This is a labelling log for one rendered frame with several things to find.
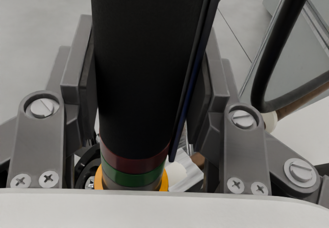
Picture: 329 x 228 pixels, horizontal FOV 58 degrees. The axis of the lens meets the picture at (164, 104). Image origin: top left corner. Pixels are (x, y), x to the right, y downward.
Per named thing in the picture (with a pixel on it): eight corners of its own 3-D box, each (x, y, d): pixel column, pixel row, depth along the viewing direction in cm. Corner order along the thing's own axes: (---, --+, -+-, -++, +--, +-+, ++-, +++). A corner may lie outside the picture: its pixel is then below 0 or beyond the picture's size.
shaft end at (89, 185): (87, 179, 39) (84, 178, 39) (97, 173, 38) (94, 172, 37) (84, 194, 37) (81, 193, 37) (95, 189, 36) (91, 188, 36)
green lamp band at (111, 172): (142, 122, 17) (144, 108, 16) (178, 166, 15) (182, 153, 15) (88, 148, 16) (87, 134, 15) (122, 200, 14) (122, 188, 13)
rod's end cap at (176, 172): (171, 168, 23) (175, 155, 22) (187, 189, 22) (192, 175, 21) (150, 181, 22) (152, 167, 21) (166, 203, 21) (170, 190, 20)
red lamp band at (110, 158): (144, 107, 16) (146, 91, 15) (182, 152, 15) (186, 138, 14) (87, 133, 15) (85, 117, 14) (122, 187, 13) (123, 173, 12)
